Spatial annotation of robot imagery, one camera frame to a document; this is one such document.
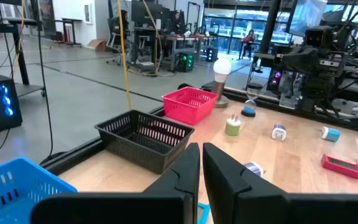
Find black office chair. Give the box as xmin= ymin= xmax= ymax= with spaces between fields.
xmin=106 ymin=15 xmax=130 ymax=66

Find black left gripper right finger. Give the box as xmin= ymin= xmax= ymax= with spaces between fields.
xmin=202 ymin=142 xmax=358 ymax=224

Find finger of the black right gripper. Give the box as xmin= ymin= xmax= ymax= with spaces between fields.
xmin=280 ymin=53 xmax=306 ymax=72

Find office desk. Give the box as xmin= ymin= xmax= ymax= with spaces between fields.
xmin=132 ymin=26 xmax=217 ymax=72

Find black hanging cable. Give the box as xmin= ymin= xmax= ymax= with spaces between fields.
xmin=29 ymin=0 xmax=71 ymax=166

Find blue plastic basket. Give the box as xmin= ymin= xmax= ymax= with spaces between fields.
xmin=0 ymin=157 xmax=78 ymax=224

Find red plastic basket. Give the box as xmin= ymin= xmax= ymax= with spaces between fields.
xmin=162 ymin=86 xmax=219 ymax=126

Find small red digital display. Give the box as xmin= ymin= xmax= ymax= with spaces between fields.
xmin=321 ymin=154 xmax=358 ymax=180

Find cardboard box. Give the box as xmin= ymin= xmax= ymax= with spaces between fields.
xmin=87 ymin=39 xmax=108 ymax=52

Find large display screen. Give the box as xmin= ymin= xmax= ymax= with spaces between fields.
xmin=287 ymin=0 xmax=328 ymax=37

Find green power adapter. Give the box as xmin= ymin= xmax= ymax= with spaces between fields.
xmin=224 ymin=113 xmax=242 ymax=137

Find yellow hanging cable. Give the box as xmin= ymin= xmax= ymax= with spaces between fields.
xmin=116 ymin=0 xmax=133 ymax=110

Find blue power adapter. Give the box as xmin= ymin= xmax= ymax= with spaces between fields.
xmin=321 ymin=126 xmax=341 ymax=142

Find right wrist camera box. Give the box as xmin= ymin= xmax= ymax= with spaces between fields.
xmin=305 ymin=26 xmax=334 ymax=49

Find black rolling cart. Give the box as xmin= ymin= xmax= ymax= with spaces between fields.
xmin=0 ymin=14 xmax=47 ymax=98

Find computer tower green lights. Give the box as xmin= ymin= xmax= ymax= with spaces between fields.
xmin=177 ymin=52 xmax=195 ymax=73

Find white bulb table lamp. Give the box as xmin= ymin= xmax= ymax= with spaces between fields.
xmin=211 ymin=57 xmax=232 ymax=109

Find black plastic basket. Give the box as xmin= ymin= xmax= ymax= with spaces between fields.
xmin=94 ymin=109 xmax=195 ymax=174

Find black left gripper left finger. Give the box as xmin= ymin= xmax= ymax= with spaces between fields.
xmin=30 ymin=142 xmax=201 ymax=224

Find blue sand hourglass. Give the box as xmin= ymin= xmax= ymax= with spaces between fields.
xmin=241 ymin=86 xmax=260 ymax=118

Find computer tower purple lights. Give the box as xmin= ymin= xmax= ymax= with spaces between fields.
xmin=265 ymin=68 xmax=284 ymax=93

